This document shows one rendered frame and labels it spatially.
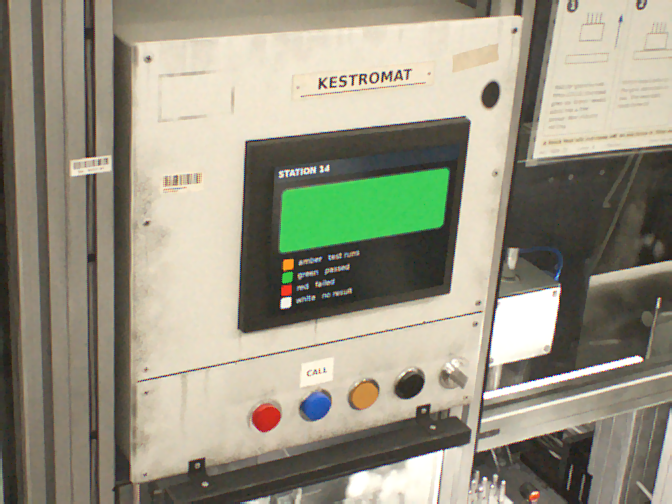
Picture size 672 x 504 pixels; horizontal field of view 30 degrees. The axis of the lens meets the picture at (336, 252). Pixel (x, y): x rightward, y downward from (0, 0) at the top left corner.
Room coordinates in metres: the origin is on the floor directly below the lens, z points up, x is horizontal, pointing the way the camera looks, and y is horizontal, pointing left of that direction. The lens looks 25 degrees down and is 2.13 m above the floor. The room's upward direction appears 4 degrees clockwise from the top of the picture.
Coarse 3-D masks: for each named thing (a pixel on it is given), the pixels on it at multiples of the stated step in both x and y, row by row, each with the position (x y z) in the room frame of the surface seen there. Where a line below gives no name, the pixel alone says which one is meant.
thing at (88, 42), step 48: (96, 0) 1.05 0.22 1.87; (96, 48) 1.05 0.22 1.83; (96, 96) 1.05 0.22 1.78; (96, 144) 1.05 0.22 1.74; (96, 192) 1.05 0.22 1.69; (96, 240) 1.05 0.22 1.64; (96, 288) 1.05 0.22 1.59; (96, 336) 1.05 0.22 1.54; (96, 384) 1.05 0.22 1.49; (96, 432) 1.05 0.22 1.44; (624, 432) 1.67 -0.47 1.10; (96, 480) 1.05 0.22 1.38; (576, 480) 1.73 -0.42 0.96; (624, 480) 1.65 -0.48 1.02
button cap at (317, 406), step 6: (312, 396) 1.15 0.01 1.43; (318, 396) 1.15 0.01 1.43; (324, 396) 1.16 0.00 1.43; (306, 402) 1.15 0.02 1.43; (312, 402) 1.15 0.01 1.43; (318, 402) 1.15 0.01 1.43; (324, 402) 1.15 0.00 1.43; (306, 408) 1.14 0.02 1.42; (312, 408) 1.15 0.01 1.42; (318, 408) 1.15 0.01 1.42; (324, 408) 1.15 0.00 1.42; (306, 414) 1.14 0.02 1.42; (312, 414) 1.15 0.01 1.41; (318, 414) 1.15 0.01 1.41; (324, 414) 1.15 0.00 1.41
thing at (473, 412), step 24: (504, 0) 1.27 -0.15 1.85; (528, 0) 1.28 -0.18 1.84; (528, 24) 1.28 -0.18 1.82; (528, 48) 1.29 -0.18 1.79; (504, 168) 1.28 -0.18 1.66; (504, 192) 1.28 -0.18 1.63; (504, 216) 1.29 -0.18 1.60; (480, 360) 1.28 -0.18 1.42; (480, 384) 1.29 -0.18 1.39; (456, 408) 1.27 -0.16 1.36
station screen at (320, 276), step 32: (352, 160) 1.14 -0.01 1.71; (384, 160) 1.16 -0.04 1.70; (416, 160) 1.18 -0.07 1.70; (448, 160) 1.20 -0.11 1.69; (448, 192) 1.21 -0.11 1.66; (448, 224) 1.21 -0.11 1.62; (288, 256) 1.11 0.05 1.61; (320, 256) 1.13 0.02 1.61; (352, 256) 1.15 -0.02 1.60; (384, 256) 1.17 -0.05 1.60; (416, 256) 1.19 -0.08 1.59; (288, 288) 1.11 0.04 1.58; (320, 288) 1.13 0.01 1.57; (352, 288) 1.15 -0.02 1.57; (384, 288) 1.17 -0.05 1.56; (416, 288) 1.19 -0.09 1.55
